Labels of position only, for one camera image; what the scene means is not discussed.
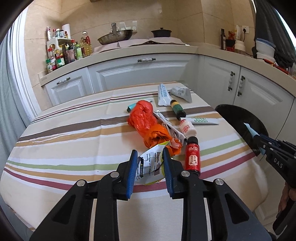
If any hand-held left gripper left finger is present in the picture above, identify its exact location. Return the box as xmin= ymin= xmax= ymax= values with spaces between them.
xmin=29 ymin=149 xmax=139 ymax=241

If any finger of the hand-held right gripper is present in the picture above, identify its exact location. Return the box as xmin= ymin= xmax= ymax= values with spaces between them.
xmin=255 ymin=142 xmax=274 ymax=157
xmin=253 ymin=134 xmax=282 ymax=146

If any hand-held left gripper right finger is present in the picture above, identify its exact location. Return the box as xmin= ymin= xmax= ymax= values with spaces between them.
xmin=162 ymin=147 xmax=272 ymax=241

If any yellow white snack packet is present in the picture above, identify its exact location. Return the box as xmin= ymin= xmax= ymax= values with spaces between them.
xmin=135 ymin=140 xmax=172 ymax=186

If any red plastic bottle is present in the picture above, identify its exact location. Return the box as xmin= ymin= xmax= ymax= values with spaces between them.
xmin=184 ymin=137 xmax=201 ymax=178

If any black trash bin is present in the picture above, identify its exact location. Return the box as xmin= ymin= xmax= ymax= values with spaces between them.
xmin=215 ymin=104 xmax=270 ymax=158

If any white wrapper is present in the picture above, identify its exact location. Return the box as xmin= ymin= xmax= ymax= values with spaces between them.
xmin=153 ymin=111 xmax=188 ymax=144

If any small white bottle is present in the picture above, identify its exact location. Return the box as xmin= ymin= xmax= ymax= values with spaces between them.
xmin=179 ymin=119 xmax=197 ymax=137

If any orange plastic bag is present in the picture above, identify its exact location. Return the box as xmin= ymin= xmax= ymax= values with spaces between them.
xmin=127 ymin=100 xmax=183 ymax=155

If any white sachet green print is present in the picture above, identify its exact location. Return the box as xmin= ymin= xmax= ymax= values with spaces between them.
xmin=185 ymin=117 xmax=219 ymax=125

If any dark bottle green label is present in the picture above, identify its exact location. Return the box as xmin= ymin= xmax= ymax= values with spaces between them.
xmin=170 ymin=100 xmax=186 ymax=120

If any small teal white sachet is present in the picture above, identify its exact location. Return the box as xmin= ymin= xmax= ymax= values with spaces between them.
xmin=126 ymin=100 xmax=153 ymax=113

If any person's right hand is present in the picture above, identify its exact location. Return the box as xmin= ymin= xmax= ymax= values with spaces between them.
xmin=279 ymin=184 xmax=296 ymax=214

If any long white sachet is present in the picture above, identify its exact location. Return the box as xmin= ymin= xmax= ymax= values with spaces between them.
xmin=158 ymin=84 xmax=171 ymax=106

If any silver sachet with picture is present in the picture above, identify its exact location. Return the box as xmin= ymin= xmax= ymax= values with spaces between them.
xmin=169 ymin=86 xmax=193 ymax=103

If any stack of white containers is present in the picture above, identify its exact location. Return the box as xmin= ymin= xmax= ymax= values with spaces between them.
xmin=255 ymin=38 xmax=277 ymax=60

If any white jar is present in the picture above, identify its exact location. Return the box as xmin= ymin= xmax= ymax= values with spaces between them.
xmin=234 ymin=40 xmax=246 ymax=56

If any wide white drawer front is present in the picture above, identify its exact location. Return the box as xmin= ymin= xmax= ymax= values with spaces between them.
xmin=87 ymin=54 xmax=200 ymax=93

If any small white cabinet door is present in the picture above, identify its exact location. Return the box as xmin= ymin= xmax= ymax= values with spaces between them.
xmin=45 ymin=68 xmax=93 ymax=107

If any dark hanging cloth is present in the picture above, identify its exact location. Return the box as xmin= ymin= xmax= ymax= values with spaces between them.
xmin=253 ymin=0 xmax=295 ymax=68

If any beige kitchen countertop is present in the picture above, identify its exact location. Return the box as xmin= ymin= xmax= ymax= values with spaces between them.
xmin=38 ymin=42 xmax=296 ymax=88

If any beige stove cover cloth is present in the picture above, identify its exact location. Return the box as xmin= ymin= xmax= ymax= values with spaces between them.
xmin=93 ymin=37 xmax=186 ymax=53

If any group of condiment bottles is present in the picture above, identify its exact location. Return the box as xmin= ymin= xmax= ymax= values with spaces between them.
xmin=45 ymin=26 xmax=93 ymax=74

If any steel wok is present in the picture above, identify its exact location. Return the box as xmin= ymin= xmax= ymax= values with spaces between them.
xmin=97 ymin=23 xmax=134 ymax=46

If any black pot with lid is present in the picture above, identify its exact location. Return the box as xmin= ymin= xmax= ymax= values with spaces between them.
xmin=151 ymin=27 xmax=173 ymax=38

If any grey curtain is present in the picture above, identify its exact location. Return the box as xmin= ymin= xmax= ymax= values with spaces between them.
xmin=0 ymin=35 xmax=35 ymax=150

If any paper towel roll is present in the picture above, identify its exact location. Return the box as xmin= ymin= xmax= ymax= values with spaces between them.
xmin=61 ymin=23 xmax=71 ymax=39

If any black power cable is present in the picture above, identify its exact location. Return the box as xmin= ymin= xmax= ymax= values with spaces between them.
xmin=244 ymin=32 xmax=265 ymax=62

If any white door frame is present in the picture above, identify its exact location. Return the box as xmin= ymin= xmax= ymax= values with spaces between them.
xmin=10 ymin=9 xmax=42 ymax=117

